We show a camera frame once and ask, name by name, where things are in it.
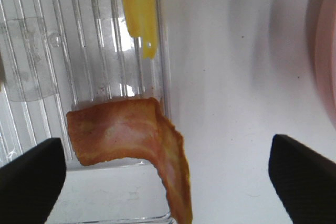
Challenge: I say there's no yellow cheese slice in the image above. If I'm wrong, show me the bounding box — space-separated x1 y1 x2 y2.
122 0 158 59

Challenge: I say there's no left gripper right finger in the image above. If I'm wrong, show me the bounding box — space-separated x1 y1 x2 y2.
268 134 335 223

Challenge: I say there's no pink round plate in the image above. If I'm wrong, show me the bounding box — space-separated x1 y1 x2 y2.
306 0 335 124

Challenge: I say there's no bacon strip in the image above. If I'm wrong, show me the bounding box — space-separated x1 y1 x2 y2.
66 98 193 223

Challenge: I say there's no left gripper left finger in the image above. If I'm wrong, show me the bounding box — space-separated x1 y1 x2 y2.
1 138 66 223

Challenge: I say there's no left clear plastic container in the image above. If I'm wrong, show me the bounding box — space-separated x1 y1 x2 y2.
1 0 174 223

